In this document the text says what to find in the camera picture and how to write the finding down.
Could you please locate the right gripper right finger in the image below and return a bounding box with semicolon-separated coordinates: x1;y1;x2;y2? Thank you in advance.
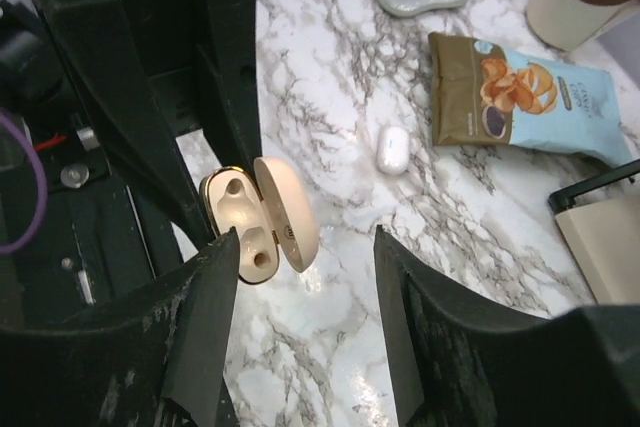
374;229;639;426

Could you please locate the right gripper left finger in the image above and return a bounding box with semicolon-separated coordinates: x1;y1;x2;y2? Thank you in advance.
1;232;240;426

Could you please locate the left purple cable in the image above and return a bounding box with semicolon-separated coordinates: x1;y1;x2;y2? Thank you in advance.
0;109;49;256

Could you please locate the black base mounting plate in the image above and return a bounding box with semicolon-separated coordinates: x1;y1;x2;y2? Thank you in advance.
1;111;183;329

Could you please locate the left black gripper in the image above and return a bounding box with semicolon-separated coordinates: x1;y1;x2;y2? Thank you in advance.
37;0;260;247

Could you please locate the beige earbud charging case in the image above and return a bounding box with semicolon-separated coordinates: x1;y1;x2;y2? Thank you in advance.
199;157;319;284

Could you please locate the light blue chip bag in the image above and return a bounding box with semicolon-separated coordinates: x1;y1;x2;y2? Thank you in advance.
428;32;634;167

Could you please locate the black frame beige shelf rack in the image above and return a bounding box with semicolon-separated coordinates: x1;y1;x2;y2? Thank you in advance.
548;160;639;304

